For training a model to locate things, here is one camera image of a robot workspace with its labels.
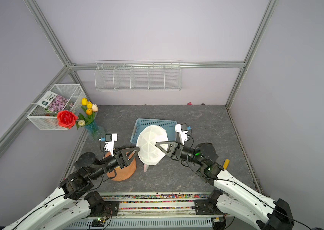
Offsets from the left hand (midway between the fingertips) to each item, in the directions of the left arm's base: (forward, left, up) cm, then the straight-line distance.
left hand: (138, 149), depth 62 cm
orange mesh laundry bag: (-9, +8, -4) cm, 13 cm away
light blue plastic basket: (+35, +4, -28) cm, 45 cm away
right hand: (-3, -8, +7) cm, 11 cm away
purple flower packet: (+28, +45, +4) cm, 53 cm away
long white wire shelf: (+58, +3, -1) cm, 58 cm away
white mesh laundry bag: (-4, -6, +3) cm, 7 cm away
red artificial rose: (+15, +33, +6) cm, 37 cm away
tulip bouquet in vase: (+25, +32, -6) cm, 41 cm away
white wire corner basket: (+18, +49, +3) cm, 52 cm away
